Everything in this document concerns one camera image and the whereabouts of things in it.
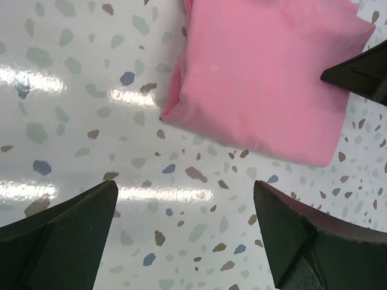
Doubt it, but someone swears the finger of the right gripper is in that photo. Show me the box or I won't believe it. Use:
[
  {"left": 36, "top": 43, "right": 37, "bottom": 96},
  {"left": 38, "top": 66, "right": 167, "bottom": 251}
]
[{"left": 320, "top": 41, "right": 387, "bottom": 106}]

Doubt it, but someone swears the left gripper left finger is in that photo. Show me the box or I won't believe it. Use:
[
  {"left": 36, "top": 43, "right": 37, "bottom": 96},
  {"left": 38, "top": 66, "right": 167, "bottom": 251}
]
[{"left": 1, "top": 181, "right": 118, "bottom": 290}]

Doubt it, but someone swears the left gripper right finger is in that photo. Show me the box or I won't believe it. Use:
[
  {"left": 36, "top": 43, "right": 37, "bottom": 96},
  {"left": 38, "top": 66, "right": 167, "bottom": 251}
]
[{"left": 253, "top": 181, "right": 386, "bottom": 290}]

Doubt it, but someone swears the pink t shirt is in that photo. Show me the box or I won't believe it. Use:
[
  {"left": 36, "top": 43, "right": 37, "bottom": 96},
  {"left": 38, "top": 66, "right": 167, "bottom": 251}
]
[{"left": 160, "top": 0, "right": 376, "bottom": 167}]

